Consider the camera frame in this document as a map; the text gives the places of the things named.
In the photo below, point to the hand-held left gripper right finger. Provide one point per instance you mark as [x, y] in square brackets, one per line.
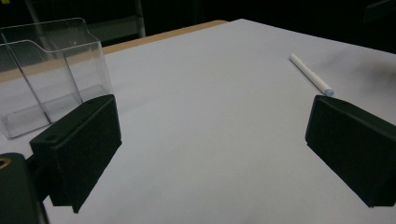
[351, 146]

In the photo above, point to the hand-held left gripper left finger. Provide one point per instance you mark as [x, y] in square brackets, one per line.
[77, 146]

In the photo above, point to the clear plastic holder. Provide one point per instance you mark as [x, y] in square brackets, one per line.
[46, 77]

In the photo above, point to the white pen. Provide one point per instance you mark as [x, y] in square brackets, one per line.
[311, 74]

